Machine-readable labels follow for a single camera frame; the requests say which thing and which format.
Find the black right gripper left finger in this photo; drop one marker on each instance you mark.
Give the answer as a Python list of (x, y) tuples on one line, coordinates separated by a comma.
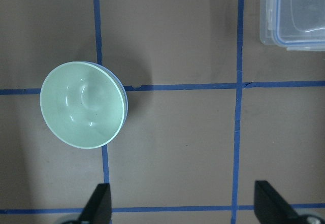
[(99, 207)]

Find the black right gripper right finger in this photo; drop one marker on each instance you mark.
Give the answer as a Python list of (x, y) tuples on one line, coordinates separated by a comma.
[(270, 206)]

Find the green bowl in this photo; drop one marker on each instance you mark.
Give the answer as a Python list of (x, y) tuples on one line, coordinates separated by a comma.
[(61, 106)]

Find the blue bowl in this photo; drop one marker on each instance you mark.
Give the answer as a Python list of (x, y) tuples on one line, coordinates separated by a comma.
[(105, 99)]

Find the clear plastic container blue rim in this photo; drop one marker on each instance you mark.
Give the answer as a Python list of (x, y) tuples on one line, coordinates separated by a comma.
[(292, 24)]

